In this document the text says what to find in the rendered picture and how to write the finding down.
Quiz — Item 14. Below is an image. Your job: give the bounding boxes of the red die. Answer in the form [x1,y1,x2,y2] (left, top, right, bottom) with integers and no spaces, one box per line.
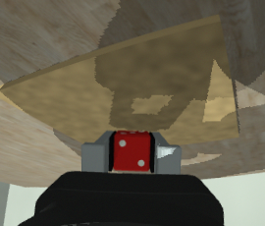
[113,131,150,171]

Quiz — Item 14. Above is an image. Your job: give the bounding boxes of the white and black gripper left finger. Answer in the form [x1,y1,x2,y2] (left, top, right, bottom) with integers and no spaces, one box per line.
[81,131,117,173]

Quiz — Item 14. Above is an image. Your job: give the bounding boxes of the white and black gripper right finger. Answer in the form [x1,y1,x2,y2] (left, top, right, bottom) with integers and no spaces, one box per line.
[149,132,182,175]

